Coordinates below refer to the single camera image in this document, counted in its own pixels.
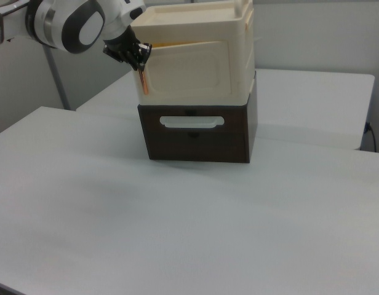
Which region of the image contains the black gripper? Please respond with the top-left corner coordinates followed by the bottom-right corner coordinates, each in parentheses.
top-left (102, 28), bottom-right (153, 95)

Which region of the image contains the cream cabinet door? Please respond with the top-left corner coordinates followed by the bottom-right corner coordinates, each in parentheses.
top-left (145, 39), bottom-right (234, 100)

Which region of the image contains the cream plastic cabinet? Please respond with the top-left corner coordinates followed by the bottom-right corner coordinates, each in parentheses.
top-left (129, 0), bottom-right (257, 107)

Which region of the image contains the dark brown drawer box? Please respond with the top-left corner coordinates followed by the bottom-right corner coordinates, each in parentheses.
top-left (137, 70), bottom-right (259, 164)

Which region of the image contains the grey metal pole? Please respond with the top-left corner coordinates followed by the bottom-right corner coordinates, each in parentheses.
top-left (42, 45), bottom-right (71, 111)

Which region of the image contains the white drawer pull handle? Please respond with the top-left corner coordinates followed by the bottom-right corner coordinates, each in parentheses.
top-left (158, 115), bottom-right (225, 130)

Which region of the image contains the black cable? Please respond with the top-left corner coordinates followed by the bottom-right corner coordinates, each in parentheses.
top-left (365, 122), bottom-right (378, 152)

